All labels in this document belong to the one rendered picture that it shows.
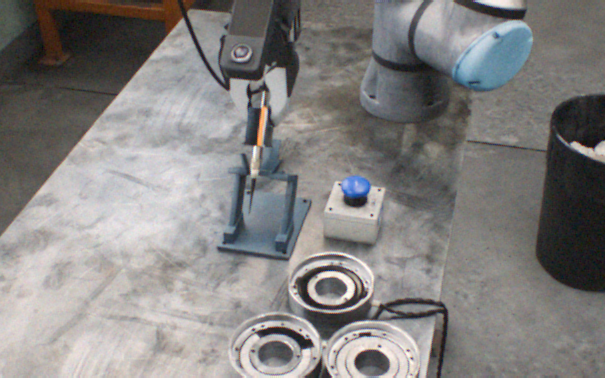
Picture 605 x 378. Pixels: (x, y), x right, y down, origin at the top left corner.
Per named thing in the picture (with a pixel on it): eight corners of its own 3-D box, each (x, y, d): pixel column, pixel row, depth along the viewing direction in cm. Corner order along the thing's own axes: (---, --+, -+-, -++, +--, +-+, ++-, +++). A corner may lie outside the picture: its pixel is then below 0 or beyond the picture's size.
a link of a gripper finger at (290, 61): (303, 92, 99) (294, 26, 94) (300, 98, 98) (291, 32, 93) (267, 91, 101) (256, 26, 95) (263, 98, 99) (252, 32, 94)
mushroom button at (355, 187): (366, 222, 110) (367, 193, 107) (337, 218, 110) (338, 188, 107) (371, 204, 113) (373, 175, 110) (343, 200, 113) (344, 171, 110)
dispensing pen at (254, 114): (233, 212, 101) (250, 77, 100) (243, 209, 105) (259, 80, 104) (250, 214, 101) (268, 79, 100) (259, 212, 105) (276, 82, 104)
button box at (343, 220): (375, 245, 110) (376, 217, 107) (323, 237, 111) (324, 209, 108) (385, 208, 116) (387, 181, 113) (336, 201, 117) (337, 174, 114)
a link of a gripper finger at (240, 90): (262, 104, 107) (267, 42, 101) (249, 128, 103) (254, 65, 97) (240, 99, 108) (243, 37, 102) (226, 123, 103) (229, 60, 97)
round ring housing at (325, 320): (276, 325, 98) (275, 301, 96) (303, 268, 106) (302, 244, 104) (361, 345, 96) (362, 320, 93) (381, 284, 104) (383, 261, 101)
